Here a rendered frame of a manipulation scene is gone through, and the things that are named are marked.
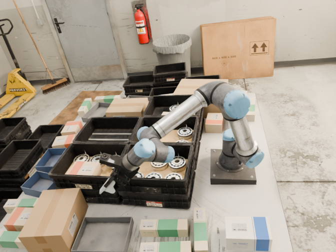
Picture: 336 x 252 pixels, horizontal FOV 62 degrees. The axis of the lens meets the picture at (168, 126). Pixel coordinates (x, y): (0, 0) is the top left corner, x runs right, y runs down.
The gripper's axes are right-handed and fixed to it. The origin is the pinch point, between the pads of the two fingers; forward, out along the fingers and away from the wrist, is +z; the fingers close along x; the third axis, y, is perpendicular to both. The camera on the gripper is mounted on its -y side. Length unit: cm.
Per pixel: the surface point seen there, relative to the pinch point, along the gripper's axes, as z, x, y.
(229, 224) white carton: -22, 3, 58
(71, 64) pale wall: 222, 312, -119
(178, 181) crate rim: -13.4, 14.6, 30.0
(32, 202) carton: 61, 2, -22
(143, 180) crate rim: 0.0, 13.2, 16.9
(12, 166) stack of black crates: 133, 52, -56
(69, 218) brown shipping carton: 29.1, -9.9, -1.6
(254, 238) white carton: -30, -2, 66
